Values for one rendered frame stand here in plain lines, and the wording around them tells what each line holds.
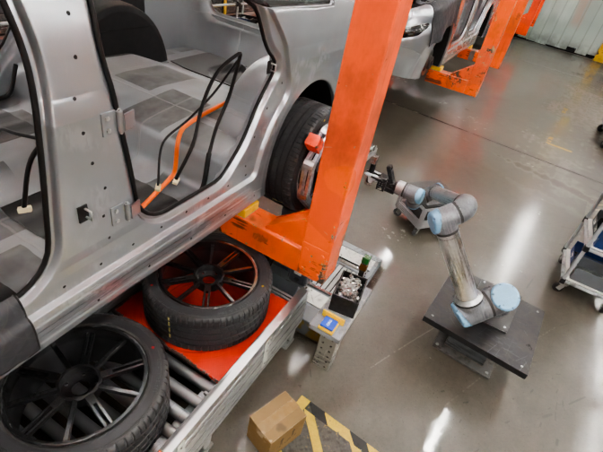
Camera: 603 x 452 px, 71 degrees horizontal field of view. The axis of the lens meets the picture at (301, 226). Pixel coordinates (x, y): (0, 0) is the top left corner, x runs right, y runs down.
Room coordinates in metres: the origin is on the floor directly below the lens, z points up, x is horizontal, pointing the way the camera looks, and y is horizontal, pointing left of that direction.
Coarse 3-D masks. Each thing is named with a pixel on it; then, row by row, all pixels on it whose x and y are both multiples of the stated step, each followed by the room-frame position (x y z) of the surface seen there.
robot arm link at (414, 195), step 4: (408, 184) 2.26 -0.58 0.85; (404, 188) 2.23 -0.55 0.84; (408, 188) 2.23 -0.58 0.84; (412, 188) 2.23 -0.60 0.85; (416, 188) 2.23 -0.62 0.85; (420, 188) 2.23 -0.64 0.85; (404, 192) 2.22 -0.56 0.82; (408, 192) 2.21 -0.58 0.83; (412, 192) 2.21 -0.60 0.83; (416, 192) 2.20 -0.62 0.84; (420, 192) 2.20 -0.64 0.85; (424, 192) 2.23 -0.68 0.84; (404, 196) 2.22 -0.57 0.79; (408, 196) 2.20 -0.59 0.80; (412, 196) 2.20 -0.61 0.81; (416, 196) 2.19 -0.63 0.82; (420, 196) 2.19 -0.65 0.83; (408, 200) 2.23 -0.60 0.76; (412, 200) 2.20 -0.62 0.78; (416, 200) 2.18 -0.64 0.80; (420, 200) 2.19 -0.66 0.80
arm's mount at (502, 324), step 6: (480, 282) 1.98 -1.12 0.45; (486, 282) 1.98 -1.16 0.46; (480, 288) 1.95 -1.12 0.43; (510, 312) 1.84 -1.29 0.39; (492, 318) 1.81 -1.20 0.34; (498, 318) 1.81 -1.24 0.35; (504, 318) 1.81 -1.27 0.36; (510, 318) 1.81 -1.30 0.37; (486, 324) 1.79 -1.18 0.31; (492, 324) 1.79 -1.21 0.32; (498, 324) 1.79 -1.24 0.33; (504, 324) 1.79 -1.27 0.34; (510, 324) 1.79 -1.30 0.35; (498, 330) 1.77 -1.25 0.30; (504, 330) 1.76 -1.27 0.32
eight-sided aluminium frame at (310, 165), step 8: (312, 152) 2.10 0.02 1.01; (320, 152) 2.09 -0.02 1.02; (304, 160) 2.06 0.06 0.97; (304, 168) 2.04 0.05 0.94; (312, 168) 2.03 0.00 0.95; (304, 176) 2.06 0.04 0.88; (312, 176) 2.05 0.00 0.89; (304, 184) 2.08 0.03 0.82; (304, 192) 2.03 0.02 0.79; (304, 200) 2.03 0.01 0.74
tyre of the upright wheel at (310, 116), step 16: (304, 112) 2.25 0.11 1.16; (320, 112) 2.27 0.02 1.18; (288, 128) 2.15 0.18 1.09; (304, 128) 2.15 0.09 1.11; (288, 144) 2.08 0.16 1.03; (304, 144) 2.09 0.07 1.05; (272, 160) 2.07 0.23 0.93; (288, 160) 2.04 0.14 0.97; (272, 176) 2.05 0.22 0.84; (288, 176) 2.01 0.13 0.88; (272, 192) 2.07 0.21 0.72; (288, 192) 2.02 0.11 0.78
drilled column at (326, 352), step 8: (320, 336) 1.51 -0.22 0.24; (320, 344) 1.50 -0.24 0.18; (328, 344) 1.48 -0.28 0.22; (336, 344) 1.49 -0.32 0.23; (320, 352) 1.50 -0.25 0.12; (328, 352) 1.48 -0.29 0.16; (320, 360) 1.49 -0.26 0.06; (328, 360) 1.47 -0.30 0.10; (320, 368) 1.49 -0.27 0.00; (328, 368) 1.49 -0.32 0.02
